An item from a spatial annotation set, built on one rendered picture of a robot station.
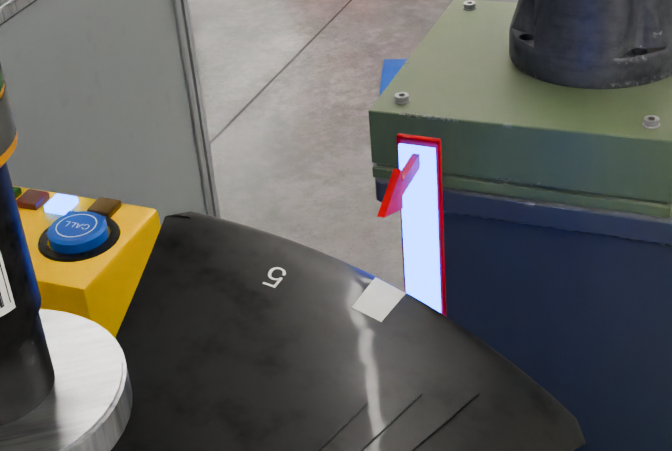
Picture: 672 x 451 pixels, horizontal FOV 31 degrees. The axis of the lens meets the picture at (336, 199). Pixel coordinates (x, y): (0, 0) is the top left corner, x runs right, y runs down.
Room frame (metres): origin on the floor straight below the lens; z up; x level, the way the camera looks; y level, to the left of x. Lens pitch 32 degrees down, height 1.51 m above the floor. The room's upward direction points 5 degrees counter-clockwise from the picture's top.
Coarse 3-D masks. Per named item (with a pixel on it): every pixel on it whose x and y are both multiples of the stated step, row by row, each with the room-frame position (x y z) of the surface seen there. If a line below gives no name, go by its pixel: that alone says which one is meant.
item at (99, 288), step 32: (32, 224) 0.70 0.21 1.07; (128, 224) 0.69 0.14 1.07; (32, 256) 0.66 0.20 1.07; (64, 256) 0.65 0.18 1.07; (96, 256) 0.65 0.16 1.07; (128, 256) 0.66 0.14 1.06; (64, 288) 0.62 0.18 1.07; (96, 288) 0.63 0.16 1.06; (128, 288) 0.66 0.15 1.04; (96, 320) 0.62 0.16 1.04
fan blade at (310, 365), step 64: (192, 256) 0.47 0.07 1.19; (256, 256) 0.48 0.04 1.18; (320, 256) 0.49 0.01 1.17; (128, 320) 0.43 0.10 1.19; (192, 320) 0.43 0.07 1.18; (256, 320) 0.43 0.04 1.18; (320, 320) 0.43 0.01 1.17; (384, 320) 0.44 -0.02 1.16; (448, 320) 0.46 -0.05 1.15; (192, 384) 0.39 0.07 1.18; (256, 384) 0.39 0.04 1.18; (320, 384) 0.39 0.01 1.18; (384, 384) 0.39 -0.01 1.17; (448, 384) 0.40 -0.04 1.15; (512, 384) 0.42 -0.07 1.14; (128, 448) 0.35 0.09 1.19; (192, 448) 0.35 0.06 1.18; (256, 448) 0.34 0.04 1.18; (320, 448) 0.35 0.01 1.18; (384, 448) 0.35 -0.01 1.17; (448, 448) 0.36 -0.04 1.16; (512, 448) 0.37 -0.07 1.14; (576, 448) 0.39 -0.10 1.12
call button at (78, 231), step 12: (72, 216) 0.69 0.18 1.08; (84, 216) 0.69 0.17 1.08; (96, 216) 0.69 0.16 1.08; (60, 228) 0.67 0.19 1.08; (72, 228) 0.67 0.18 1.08; (84, 228) 0.67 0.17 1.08; (96, 228) 0.67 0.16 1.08; (60, 240) 0.66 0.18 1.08; (72, 240) 0.66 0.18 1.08; (84, 240) 0.66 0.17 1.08; (96, 240) 0.66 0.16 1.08; (60, 252) 0.66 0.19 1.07; (72, 252) 0.66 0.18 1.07
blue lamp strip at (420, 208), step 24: (408, 144) 0.56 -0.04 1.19; (432, 168) 0.55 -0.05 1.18; (408, 192) 0.56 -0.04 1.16; (432, 192) 0.56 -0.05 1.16; (408, 216) 0.56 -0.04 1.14; (432, 216) 0.56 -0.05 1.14; (408, 240) 0.56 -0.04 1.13; (432, 240) 0.56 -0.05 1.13; (408, 264) 0.56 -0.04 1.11; (432, 264) 0.56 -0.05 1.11; (408, 288) 0.56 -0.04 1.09; (432, 288) 0.56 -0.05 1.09
